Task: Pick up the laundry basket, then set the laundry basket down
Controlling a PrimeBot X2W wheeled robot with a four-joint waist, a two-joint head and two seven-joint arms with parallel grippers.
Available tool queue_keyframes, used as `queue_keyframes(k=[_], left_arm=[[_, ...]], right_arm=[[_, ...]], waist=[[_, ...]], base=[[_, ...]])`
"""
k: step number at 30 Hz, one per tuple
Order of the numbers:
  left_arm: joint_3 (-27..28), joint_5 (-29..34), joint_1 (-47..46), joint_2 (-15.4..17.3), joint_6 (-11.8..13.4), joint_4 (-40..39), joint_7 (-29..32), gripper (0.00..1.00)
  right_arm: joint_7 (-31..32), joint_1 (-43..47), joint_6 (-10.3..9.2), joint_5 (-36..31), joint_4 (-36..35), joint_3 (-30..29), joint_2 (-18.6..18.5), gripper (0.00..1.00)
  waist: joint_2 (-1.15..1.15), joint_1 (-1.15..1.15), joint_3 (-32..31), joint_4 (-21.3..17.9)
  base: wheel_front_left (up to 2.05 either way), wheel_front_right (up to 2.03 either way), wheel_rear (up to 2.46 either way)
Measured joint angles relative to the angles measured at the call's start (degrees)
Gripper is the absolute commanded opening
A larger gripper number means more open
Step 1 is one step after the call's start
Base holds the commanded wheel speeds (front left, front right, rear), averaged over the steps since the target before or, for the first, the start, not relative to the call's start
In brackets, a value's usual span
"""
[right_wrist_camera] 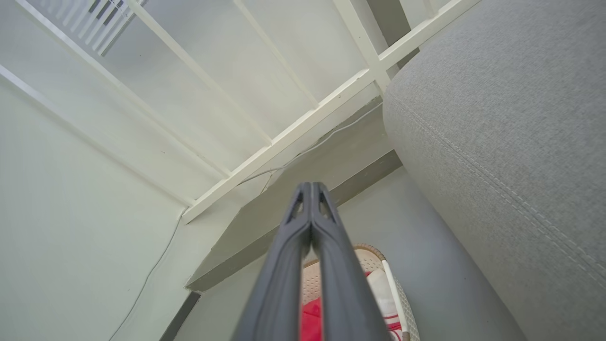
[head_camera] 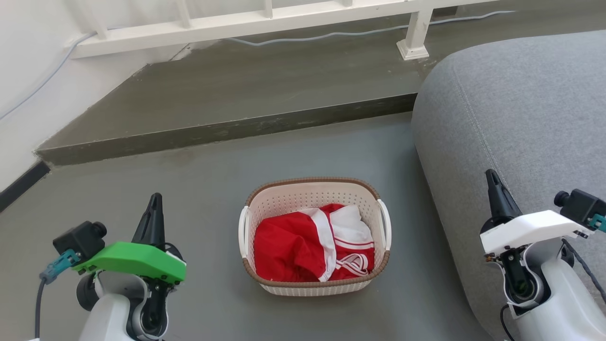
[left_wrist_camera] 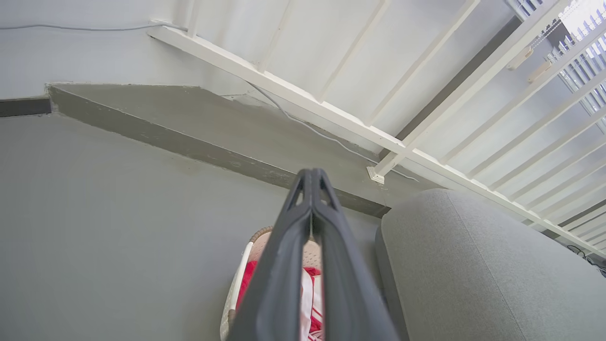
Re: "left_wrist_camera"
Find thin grey cable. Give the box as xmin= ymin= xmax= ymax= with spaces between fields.
xmin=0 ymin=21 xmax=419 ymax=183

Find white window blinds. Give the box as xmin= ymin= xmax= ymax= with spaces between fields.
xmin=506 ymin=0 xmax=606 ymax=120

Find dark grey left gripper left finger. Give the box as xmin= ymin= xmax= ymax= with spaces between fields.
xmin=227 ymin=169 xmax=313 ymax=341

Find black floor cables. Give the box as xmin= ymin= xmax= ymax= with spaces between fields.
xmin=567 ymin=244 xmax=606 ymax=278

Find grey fabric sofa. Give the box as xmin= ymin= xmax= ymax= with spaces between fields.
xmin=375 ymin=188 xmax=606 ymax=341

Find white wooden railing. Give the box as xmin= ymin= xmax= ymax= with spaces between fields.
xmin=147 ymin=0 xmax=606 ymax=259

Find white perforated laundry basket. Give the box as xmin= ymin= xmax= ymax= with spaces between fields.
xmin=220 ymin=226 xmax=328 ymax=341

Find red and white garment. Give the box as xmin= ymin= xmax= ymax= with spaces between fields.
xmin=236 ymin=260 xmax=326 ymax=341

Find black baseboard strip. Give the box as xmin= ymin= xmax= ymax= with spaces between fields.
xmin=0 ymin=96 xmax=52 ymax=118

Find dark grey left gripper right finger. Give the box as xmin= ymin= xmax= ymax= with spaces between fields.
xmin=312 ymin=169 xmax=400 ymax=341

